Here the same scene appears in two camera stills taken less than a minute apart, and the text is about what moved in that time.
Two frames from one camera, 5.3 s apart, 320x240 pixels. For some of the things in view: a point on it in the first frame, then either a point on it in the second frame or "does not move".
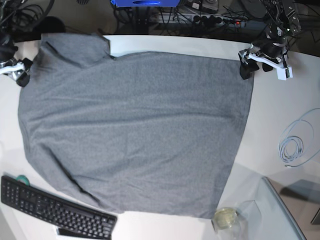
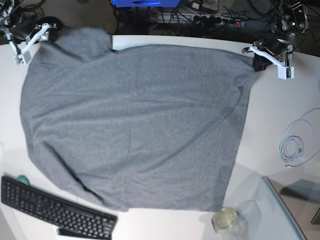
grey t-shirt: [147, 134] does not move
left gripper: [12, 67] → [24, 35]
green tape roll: [22, 178] does not move
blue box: [142, 3] does not move
